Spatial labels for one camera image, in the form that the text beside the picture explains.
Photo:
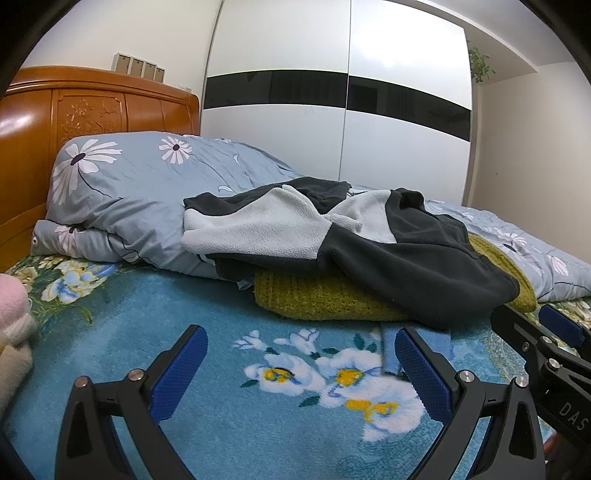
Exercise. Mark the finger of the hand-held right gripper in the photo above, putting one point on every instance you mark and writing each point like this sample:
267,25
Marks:
515,325
561,323

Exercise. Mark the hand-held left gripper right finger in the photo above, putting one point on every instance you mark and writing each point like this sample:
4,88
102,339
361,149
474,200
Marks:
422,376

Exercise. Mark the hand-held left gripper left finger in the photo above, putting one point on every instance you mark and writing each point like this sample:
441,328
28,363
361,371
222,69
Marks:
178,376

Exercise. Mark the dark grey and white fleece garment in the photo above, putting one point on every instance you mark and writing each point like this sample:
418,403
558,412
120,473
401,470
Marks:
406,249

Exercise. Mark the blue cloth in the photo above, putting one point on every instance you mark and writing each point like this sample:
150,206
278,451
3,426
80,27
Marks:
438,344

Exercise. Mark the teal floral bed blanket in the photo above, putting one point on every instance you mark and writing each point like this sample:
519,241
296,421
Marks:
258,323

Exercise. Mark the olive green knit sweater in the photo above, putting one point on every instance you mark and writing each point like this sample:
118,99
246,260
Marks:
323,297

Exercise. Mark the beige folded cloth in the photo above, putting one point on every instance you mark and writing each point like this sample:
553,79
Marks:
14,369

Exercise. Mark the light blue floral quilt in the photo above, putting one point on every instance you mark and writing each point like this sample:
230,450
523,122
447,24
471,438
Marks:
138,203

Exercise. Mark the green potted plant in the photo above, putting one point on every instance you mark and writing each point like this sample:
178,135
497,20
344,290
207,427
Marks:
480,64

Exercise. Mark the white wardrobe with black band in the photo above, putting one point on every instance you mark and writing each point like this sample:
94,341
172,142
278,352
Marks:
332,115

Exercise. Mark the wooden carved headboard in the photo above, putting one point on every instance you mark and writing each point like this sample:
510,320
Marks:
92,106

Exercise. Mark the white wall switch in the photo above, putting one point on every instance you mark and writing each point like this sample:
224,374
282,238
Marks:
184,86

